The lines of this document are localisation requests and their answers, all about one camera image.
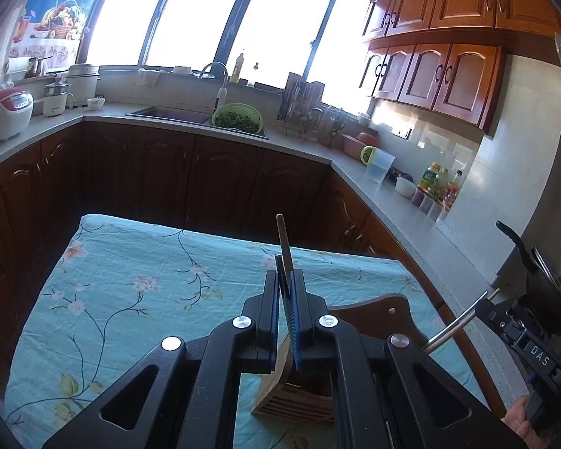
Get fruit and palm poster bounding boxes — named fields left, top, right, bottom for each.
left=7, top=0, right=110, bottom=73

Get small white steamer pot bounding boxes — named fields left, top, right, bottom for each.
left=43, top=82, right=73, bottom=117

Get wooden upper cabinets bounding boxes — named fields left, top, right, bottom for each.
left=358, top=0, right=561, bottom=134

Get green colander with greens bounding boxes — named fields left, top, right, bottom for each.
left=212, top=103, right=265, bottom=134

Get knife block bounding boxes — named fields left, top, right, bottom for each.
left=325, top=107, right=349, bottom=148

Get person's right hand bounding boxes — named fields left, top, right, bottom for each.
left=502, top=395, right=543, bottom=449

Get metal chopstick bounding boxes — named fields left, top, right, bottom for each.
left=421, top=292, right=491, bottom=354

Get metal pot lid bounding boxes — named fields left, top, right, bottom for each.
left=530, top=245, right=561, bottom=291

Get white pink rice cooker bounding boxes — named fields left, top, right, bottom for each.
left=0, top=86, right=34, bottom=143

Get kitchen sink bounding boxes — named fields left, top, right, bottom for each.
left=126, top=105, right=269, bottom=138

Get grey kitchen countertop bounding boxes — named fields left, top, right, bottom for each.
left=0, top=100, right=534, bottom=431

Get chrome faucet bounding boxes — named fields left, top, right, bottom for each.
left=199, top=62, right=229, bottom=110

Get yellow-capped oil bottle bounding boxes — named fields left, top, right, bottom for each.
left=418, top=162, right=442, bottom=197

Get dark wooden lower cabinets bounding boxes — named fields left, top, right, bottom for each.
left=0, top=119, right=454, bottom=384

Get large window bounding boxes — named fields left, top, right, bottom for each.
left=82, top=0, right=379, bottom=120

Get blue floral tablecloth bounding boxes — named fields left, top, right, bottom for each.
left=4, top=214, right=489, bottom=449

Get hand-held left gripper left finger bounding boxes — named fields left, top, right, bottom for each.
left=42, top=255, right=288, bottom=449

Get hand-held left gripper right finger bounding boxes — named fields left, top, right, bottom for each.
left=285, top=270, right=527, bottom=449

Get dish rack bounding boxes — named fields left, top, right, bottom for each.
left=277, top=72, right=328, bottom=136

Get clear green-handled measuring cup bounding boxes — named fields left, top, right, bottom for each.
left=361, top=145, right=396, bottom=183

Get large white electric cooker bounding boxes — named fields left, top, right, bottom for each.
left=65, top=64, right=101, bottom=108

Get black wok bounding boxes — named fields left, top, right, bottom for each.
left=496, top=220, right=561, bottom=337

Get wooden chopstick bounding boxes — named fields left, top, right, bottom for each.
left=276, top=214, right=294, bottom=278
left=424, top=288, right=501, bottom=354

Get pink container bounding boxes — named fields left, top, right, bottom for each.
left=342, top=131, right=379, bottom=160

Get row of spice jars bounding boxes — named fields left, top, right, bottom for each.
left=414, top=186, right=450, bottom=223

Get dark sauce bottle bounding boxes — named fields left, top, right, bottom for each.
left=444, top=169, right=463, bottom=211

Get wooden utensil holder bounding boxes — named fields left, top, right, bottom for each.
left=251, top=292, right=430, bottom=431

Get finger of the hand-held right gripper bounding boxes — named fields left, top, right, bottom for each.
left=474, top=292, right=519, bottom=342

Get yellow bottle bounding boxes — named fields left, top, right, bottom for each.
left=230, top=49, right=246, bottom=84

